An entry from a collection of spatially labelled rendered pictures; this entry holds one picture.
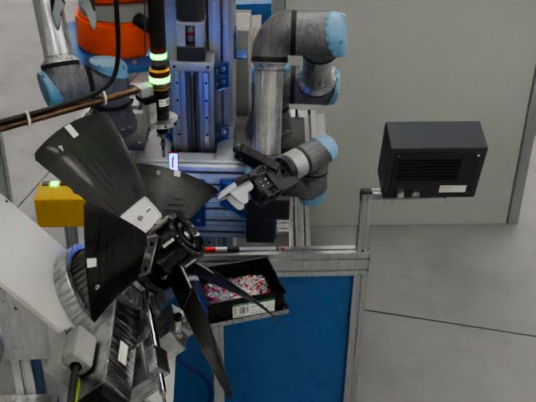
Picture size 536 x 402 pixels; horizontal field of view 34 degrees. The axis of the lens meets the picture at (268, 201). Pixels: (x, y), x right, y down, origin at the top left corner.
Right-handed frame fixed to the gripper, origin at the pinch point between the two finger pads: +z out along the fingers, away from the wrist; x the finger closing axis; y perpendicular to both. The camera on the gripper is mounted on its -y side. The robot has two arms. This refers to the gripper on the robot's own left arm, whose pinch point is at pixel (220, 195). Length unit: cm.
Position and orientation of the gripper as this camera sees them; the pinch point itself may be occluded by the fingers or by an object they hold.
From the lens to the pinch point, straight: 215.0
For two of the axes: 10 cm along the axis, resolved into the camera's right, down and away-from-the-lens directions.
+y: 5.7, 8.0, -2.0
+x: -3.1, 4.4, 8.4
